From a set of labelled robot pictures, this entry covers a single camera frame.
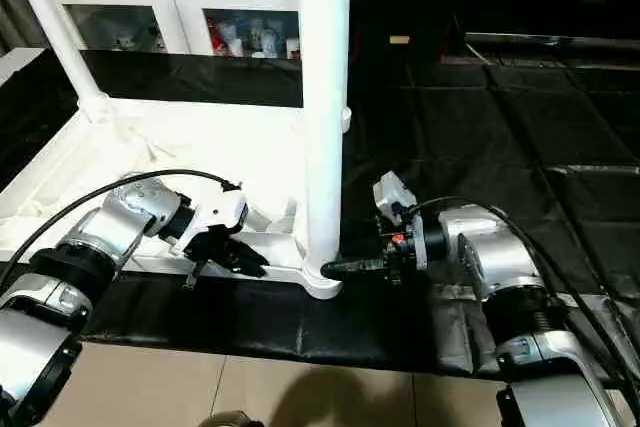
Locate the white plastic table top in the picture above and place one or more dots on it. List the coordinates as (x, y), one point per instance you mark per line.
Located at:
(180, 157)

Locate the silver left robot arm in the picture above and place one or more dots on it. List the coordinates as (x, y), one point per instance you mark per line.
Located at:
(90, 257)

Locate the black work mat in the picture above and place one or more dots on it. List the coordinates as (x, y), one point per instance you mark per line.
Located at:
(300, 327)

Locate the crumpled black plastic sheet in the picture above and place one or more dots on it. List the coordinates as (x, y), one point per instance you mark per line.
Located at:
(520, 177)

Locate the small yellow label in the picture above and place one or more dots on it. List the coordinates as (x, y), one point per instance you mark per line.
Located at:
(399, 40)

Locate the white cabinet with glass doors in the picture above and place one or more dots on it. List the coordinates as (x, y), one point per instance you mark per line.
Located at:
(150, 2)

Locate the dark low furniture silver edge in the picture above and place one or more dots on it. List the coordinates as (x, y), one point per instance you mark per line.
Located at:
(550, 44)

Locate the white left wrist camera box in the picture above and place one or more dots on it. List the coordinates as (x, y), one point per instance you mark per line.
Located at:
(222, 212)

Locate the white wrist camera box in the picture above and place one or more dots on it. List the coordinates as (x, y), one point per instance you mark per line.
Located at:
(392, 197)
(222, 212)

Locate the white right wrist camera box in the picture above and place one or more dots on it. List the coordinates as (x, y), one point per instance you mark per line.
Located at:
(392, 197)

